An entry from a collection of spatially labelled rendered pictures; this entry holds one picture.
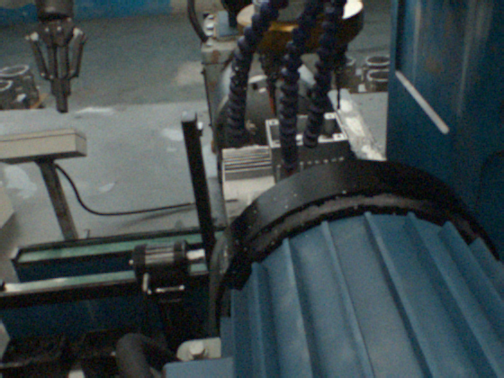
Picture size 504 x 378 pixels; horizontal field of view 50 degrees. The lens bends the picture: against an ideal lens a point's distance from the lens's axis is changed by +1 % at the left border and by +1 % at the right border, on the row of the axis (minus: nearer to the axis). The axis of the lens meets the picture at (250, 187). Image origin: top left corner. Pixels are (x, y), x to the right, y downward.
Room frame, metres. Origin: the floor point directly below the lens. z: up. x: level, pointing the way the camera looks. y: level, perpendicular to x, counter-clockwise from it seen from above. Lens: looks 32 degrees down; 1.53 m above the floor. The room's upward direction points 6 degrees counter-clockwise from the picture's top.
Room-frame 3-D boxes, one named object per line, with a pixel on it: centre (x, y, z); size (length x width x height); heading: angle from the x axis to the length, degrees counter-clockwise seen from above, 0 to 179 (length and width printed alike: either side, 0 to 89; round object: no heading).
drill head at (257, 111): (1.13, -0.06, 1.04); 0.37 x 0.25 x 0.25; 0
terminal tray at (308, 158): (0.78, -0.10, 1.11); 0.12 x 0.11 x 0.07; 90
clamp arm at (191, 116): (0.65, 0.07, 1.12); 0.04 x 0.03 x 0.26; 90
